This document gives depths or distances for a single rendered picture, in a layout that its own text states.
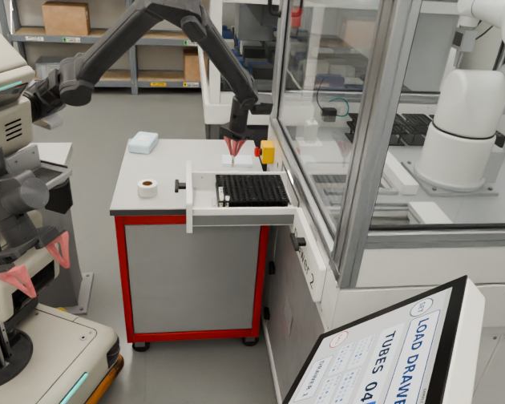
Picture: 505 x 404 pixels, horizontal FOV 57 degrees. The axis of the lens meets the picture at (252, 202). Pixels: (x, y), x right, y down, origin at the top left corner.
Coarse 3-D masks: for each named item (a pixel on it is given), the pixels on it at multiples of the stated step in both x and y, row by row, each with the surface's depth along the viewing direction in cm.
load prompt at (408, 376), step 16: (416, 320) 67; (432, 320) 64; (416, 336) 63; (432, 336) 61; (400, 352) 63; (416, 352) 60; (400, 368) 60; (416, 368) 57; (400, 384) 57; (416, 384) 54; (384, 400) 56; (400, 400) 54; (416, 400) 52
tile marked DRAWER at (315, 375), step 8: (320, 360) 78; (328, 360) 76; (312, 368) 78; (320, 368) 76; (312, 376) 75; (320, 376) 73; (304, 384) 75; (312, 384) 73; (304, 392) 72; (312, 392) 71; (296, 400) 72
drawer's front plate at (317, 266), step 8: (296, 208) 135; (296, 216) 135; (304, 216) 131; (296, 224) 135; (304, 224) 127; (296, 232) 135; (304, 232) 126; (312, 240) 121; (304, 248) 126; (312, 248) 118; (312, 256) 118; (320, 256) 115; (312, 264) 118; (320, 264) 112; (304, 272) 126; (312, 272) 118; (320, 272) 111; (312, 280) 118; (320, 280) 113; (320, 288) 114; (312, 296) 118; (320, 296) 115
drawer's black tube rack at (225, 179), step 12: (228, 180) 153; (240, 180) 153; (252, 180) 154; (264, 180) 154; (276, 180) 155; (216, 192) 151; (228, 192) 146; (240, 192) 146; (252, 192) 147; (264, 192) 147; (276, 192) 148; (240, 204) 145; (252, 204) 144; (264, 204) 146; (276, 204) 147
